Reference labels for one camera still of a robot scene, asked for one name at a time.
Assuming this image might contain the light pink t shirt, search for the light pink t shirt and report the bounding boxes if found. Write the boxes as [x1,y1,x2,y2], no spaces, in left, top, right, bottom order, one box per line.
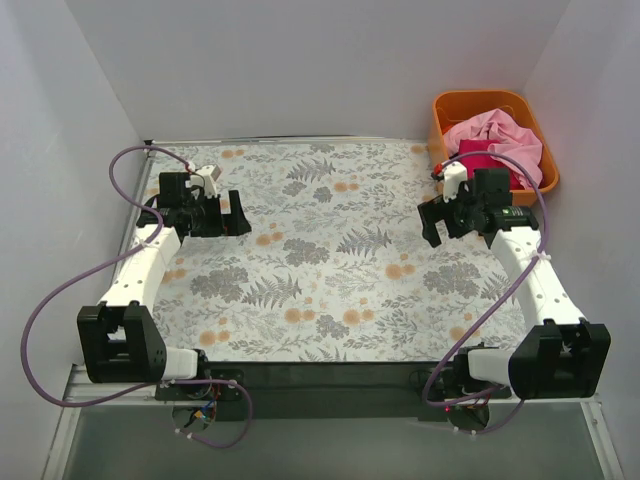
[443,109,543,189]

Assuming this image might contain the orange plastic bin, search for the orange plastic bin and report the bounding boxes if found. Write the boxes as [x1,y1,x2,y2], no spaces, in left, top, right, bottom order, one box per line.
[428,90,559,206]

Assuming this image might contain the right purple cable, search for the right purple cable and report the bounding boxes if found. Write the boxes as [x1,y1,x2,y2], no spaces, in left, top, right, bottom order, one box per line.
[422,152,551,435]

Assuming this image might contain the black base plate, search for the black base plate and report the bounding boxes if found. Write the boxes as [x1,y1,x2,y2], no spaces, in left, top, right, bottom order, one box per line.
[154,358,516,424]

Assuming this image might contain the magenta t shirt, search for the magenta t shirt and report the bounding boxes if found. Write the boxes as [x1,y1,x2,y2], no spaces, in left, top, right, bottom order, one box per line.
[457,139,523,190]

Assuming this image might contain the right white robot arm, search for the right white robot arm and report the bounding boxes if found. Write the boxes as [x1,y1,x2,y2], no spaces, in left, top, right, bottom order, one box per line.
[418,162,611,402]

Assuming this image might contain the floral patterned table mat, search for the floral patterned table mat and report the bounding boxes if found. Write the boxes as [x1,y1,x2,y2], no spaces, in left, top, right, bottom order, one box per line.
[139,141,527,361]

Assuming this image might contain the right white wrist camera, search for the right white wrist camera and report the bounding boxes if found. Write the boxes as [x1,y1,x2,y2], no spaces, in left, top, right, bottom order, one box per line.
[432,161,468,203]

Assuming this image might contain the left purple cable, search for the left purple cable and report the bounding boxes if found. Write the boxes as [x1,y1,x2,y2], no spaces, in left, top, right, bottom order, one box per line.
[21,146,255,449]

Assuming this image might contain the aluminium frame rail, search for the aluminium frame rail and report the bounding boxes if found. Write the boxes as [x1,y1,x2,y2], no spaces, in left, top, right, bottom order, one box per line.
[41,362,176,480]

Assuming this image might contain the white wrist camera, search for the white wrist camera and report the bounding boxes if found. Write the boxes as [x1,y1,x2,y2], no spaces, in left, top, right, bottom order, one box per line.
[432,161,468,203]
[189,165,222,198]

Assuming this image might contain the purple cable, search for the purple cable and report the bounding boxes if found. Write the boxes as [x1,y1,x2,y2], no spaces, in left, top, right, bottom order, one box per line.
[21,146,255,449]
[422,152,551,435]

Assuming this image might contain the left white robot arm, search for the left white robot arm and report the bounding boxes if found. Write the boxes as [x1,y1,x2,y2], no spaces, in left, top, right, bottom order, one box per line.
[77,165,251,400]

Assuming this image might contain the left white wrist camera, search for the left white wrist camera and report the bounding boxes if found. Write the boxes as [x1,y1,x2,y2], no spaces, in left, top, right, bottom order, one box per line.
[189,165,222,198]

